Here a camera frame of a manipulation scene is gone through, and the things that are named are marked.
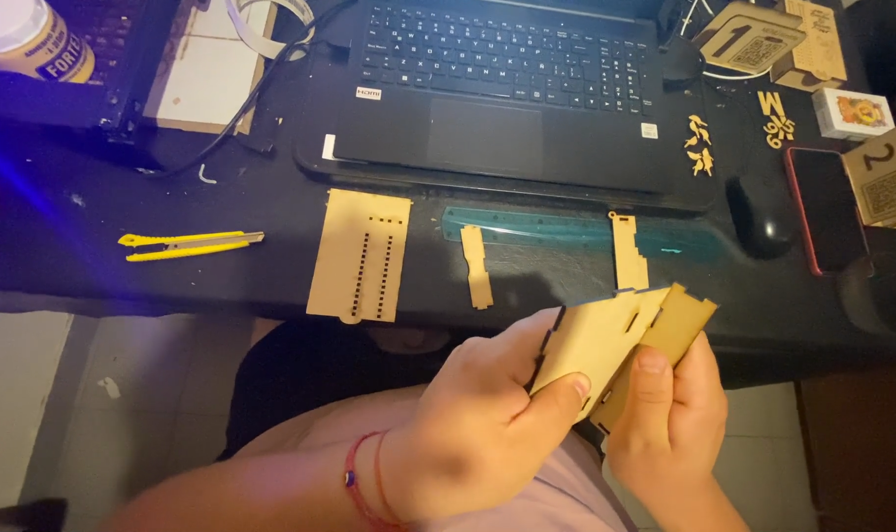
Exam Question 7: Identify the person's left hand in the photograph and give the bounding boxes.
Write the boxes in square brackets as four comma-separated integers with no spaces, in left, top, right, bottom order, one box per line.
[380,306,592,523]

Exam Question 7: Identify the person's right hand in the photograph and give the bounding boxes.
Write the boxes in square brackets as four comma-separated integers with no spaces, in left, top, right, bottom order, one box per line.
[606,331,730,503]

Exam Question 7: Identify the small notched wooden panel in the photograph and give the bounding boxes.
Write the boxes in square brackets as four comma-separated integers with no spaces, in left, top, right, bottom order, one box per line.
[590,283,718,437]

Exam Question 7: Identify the large slotted wooden panel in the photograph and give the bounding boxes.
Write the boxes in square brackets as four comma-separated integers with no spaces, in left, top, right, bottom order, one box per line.
[525,287,672,424]

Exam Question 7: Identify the short wooden strip piece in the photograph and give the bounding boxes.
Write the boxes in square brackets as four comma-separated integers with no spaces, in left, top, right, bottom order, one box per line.
[460,225,495,310]

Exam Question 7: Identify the long wooden strip with loop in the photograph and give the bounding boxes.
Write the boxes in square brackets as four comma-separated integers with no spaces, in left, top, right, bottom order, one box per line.
[608,210,650,292]

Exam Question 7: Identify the perforated wooden panel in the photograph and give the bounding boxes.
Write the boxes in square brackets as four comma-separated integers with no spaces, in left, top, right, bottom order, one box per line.
[306,188,413,325]

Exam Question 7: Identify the teal transparent ruler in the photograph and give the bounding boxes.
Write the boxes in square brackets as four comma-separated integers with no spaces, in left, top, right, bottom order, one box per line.
[440,206,718,261]

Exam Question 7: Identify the black computer mouse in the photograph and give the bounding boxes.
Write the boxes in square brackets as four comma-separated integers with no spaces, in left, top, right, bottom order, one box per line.
[726,174,796,260]

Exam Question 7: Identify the red-cased smartphone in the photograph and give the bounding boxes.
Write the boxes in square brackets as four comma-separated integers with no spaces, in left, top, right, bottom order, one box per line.
[784,145,874,278]

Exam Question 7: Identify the wooden bird cutouts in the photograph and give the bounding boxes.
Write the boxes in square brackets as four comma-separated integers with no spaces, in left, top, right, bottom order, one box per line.
[684,114,715,177]

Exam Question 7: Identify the black laptop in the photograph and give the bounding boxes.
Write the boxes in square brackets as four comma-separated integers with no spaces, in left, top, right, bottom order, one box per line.
[322,0,707,197]

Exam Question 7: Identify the yellow utility knife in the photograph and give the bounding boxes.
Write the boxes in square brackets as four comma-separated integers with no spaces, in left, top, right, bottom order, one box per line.
[118,231,265,263]

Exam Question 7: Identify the wooden letter cutouts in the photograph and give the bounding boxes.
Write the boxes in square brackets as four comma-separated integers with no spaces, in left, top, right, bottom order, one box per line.
[757,90,796,150]

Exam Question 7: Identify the wooden number block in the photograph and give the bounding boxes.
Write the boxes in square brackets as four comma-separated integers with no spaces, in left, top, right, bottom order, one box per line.
[841,127,896,230]
[693,1,807,76]

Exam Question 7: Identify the white printed card box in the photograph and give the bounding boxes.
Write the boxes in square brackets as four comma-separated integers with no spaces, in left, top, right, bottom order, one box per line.
[812,87,896,142]

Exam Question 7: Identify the engraved wooden plaque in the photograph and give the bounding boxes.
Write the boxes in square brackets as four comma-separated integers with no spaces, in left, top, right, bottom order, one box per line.
[770,0,848,93]

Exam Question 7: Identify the white board with cardboard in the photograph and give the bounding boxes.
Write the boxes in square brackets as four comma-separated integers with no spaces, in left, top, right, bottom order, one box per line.
[143,0,279,136]

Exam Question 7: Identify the white glue bottle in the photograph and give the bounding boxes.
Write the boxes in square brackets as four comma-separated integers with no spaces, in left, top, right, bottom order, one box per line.
[0,0,96,84]

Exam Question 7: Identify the red string bracelet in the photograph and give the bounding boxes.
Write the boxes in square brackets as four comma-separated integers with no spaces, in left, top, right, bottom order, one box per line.
[343,431,404,532]

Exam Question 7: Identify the black cable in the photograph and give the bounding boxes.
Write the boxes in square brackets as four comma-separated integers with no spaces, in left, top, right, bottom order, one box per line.
[141,0,356,178]

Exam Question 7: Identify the white flat ribbon cable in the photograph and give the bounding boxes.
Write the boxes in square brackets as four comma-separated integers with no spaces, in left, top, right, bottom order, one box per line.
[225,0,316,61]

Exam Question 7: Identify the black machine frame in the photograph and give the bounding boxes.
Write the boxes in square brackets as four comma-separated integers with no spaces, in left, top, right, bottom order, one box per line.
[0,0,183,171]

